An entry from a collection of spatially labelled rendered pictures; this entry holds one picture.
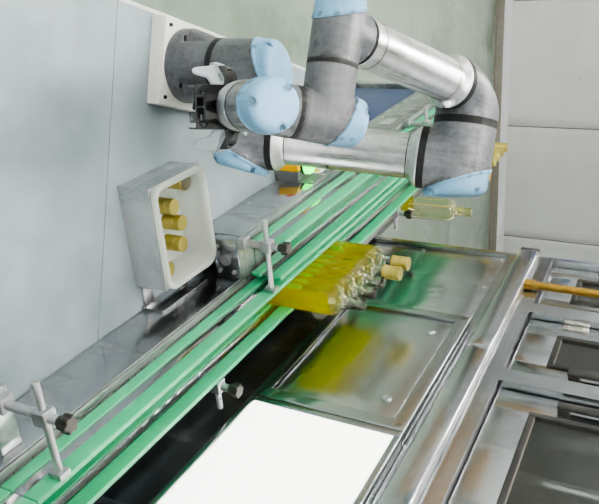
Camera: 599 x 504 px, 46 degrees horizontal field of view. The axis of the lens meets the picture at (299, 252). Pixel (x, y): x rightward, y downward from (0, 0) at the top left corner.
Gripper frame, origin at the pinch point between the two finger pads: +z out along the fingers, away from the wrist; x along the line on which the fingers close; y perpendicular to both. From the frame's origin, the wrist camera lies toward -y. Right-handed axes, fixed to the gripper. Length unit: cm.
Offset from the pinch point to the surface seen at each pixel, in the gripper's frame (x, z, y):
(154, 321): 42.6, 15.7, 9.2
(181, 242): 27.4, 20.6, 2.0
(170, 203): 18.8, 18.1, 4.7
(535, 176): 59, 451, -466
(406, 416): 59, -12, -34
